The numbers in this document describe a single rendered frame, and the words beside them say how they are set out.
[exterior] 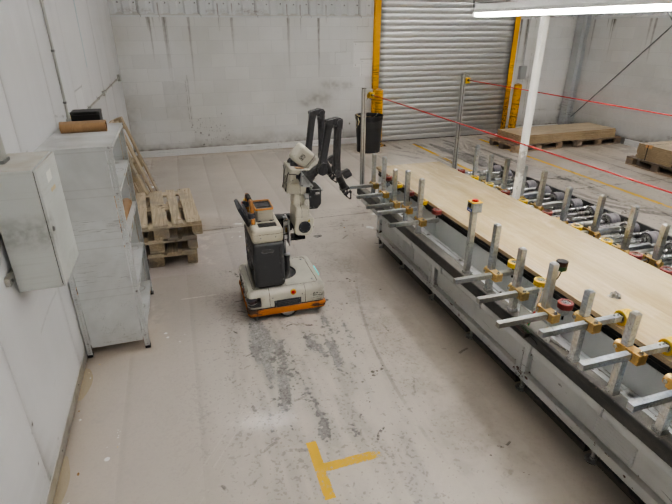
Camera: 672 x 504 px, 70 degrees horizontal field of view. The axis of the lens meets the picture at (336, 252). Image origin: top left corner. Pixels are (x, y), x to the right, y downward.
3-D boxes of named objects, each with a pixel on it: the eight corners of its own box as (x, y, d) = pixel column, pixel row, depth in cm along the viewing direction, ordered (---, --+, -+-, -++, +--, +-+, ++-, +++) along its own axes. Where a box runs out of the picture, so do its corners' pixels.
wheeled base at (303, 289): (248, 321, 399) (246, 295, 388) (239, 285, 453) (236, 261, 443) (326, 308, 417) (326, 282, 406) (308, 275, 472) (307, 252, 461)
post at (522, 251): (509, 321, 289) (522, 249, 269) (505, 318, 292) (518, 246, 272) (514, 320, 290) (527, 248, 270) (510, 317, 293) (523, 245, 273)
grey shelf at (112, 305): (87, 358, 359) (32, 151, 294) (101, 299, 437) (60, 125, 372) (151, 347, 371) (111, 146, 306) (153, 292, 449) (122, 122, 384)
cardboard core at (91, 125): (58, 122, 337) (104, 120, 345) (60, 121, 344) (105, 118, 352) (60, 134, 341) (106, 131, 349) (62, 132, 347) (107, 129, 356)
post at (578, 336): (569, 373, 246) (590, 291, 226) (564, 369, 249) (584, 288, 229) (575, 372, 247) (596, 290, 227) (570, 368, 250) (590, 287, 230)
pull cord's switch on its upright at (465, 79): (455, 180, 533) (466, 74, 486) (448, 177, 546) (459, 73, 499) (461, 180, 535) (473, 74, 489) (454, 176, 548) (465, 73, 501)
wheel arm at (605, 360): (582, 372, 201) (584, 365, 200) (576, 366, 205) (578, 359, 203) (673, 350, 215) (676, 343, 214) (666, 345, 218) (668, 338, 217)
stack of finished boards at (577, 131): (615, 136, 1020) (617, 128, 1013) (520, 144, 947) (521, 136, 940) (586, 130, 1085) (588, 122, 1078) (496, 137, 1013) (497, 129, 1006)
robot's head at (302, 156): (292, 160, 377) (304, 145, 375) (286, 154, 395) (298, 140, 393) (305, 171, 384) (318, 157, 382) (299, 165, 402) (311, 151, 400)
